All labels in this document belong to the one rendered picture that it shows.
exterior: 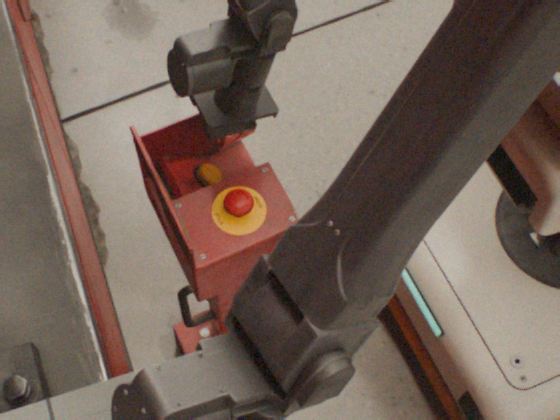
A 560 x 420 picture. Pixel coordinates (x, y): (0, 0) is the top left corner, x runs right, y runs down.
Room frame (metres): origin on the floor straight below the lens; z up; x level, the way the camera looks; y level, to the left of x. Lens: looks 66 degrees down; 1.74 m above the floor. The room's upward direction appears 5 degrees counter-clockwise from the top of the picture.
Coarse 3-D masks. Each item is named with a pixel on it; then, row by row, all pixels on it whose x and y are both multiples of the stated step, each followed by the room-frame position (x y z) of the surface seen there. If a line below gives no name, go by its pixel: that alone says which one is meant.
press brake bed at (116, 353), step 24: (24, 24) 1.06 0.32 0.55; (24, 48) 0.85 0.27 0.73; (48, 96) 0.98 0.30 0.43; (48, 120) 0.77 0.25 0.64; (48, 144) 0.65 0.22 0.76; (72, 168) 0.87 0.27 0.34; (72, 192) 0.69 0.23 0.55; (72, 216) 0.55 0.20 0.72; (96, 264) 0.60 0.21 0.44; (96, 288) 0.48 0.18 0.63; (96, 312) 0.39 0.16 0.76; (120, 336) 0.51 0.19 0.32; (120, 360) 0.40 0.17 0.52
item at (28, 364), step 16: (0, 352) 0.29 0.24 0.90; (16, 352) 0.29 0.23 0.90; (32, 352) 0.29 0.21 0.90; (0, 368) 0.28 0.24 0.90; (16, 368) 0.27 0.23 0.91; (32, 368) 0.27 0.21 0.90; (0, 384) 0.26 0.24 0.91; (32, 384) 0.26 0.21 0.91; (0, 400) 0.24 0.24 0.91; (32, 400) 0.24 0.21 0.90
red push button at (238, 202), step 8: (232, 192) 0.52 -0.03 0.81; (240, 192) 0.52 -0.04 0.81; (248, 192) 0.52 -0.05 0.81; (224, 200) 0.51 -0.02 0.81; (232, 200) 0.51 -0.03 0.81; (240, 200) 0.50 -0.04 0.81; (248, 200) 0.50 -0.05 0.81; (224, 208) 0.50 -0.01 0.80; (232, 208) 0.49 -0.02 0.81; (240, 208) 0.49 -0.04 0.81; (248, 208) 0.49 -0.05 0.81; (240, 216) 0.49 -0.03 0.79
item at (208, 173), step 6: (204, 168) 0.60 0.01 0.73; (210, 168) 0.61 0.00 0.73; (216, 168) 0.61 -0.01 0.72; (198, 174) 0.59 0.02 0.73; (204, 174) 0.59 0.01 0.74; (210, 174) 0.59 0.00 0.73; (216, 174) 0.60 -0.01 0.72; (204, 180) 0.58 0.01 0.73; (210, 180) 0.58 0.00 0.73; (216, 180) 0.58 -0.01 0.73
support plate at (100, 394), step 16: (96, 384) 0.22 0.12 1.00; (112, 384) 0.22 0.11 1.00; (64, 400) 0.21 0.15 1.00; (80, 400) 0.21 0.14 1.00; (96, 400) 0.21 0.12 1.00; (0, 416) 0.20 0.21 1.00; (16, 416) 0.20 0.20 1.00; (32, 416) 0.20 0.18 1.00; (48, 416) 0.19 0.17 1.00; (64, 416) 0.19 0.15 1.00; (80, 416) 0.19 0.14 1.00; (96, 416) 0.19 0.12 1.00
